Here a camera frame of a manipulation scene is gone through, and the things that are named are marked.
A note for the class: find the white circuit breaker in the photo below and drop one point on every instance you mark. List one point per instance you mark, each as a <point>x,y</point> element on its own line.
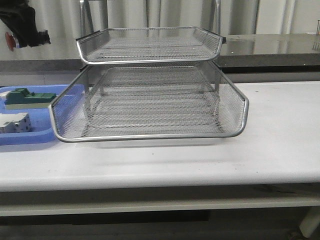
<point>15,123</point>

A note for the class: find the white table leg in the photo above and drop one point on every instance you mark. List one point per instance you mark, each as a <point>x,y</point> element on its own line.
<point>310,222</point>

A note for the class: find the blue plastic tray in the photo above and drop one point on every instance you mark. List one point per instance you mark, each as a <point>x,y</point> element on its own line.
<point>41,127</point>

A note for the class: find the red emergency stop button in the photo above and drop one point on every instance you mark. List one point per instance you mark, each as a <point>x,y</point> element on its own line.
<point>12,41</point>

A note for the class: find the dark grey counter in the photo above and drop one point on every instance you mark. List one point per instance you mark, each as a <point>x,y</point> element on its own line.
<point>255,58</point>

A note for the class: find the green electrical module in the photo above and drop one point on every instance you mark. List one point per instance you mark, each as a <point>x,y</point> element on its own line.
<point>22,98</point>

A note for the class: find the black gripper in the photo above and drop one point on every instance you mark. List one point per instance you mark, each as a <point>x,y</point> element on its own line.
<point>19,17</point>

